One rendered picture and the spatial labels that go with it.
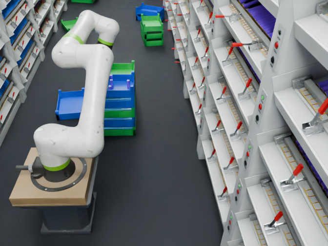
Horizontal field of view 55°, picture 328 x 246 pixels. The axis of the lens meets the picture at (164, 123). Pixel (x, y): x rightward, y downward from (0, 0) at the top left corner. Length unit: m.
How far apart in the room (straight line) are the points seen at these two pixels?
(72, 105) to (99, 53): 1.14
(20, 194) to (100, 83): 0.59
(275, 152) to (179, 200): 0.91
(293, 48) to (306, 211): 0.41
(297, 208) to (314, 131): 0.22
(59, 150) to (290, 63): 0.94
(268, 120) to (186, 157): 1.13
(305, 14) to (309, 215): 0.49
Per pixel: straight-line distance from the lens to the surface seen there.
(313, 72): 0.94
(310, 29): 0.80
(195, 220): 1.75
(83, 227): 1.72
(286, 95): 0.91
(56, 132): 1.38
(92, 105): 1.38
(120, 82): 2.16
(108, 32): 1.88
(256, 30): 1.20
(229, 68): 1.42
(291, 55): 0.89
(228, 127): 1.41
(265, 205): 1.14
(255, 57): 1.09
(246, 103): 1.21
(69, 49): 1.52
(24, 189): 1.54
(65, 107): 2.54
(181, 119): 2.35
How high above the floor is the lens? 1.44
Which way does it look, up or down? 39 degrees down
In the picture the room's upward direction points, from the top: 2 degrees clockwise
